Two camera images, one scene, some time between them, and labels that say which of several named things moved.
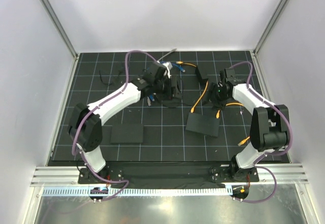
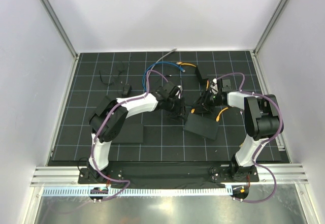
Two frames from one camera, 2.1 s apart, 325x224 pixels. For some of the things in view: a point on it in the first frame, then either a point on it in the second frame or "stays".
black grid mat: [190, 131] stays
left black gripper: [168, 94] to [180, 112]
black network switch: [126, 133] stays
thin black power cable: [102, 80] stays
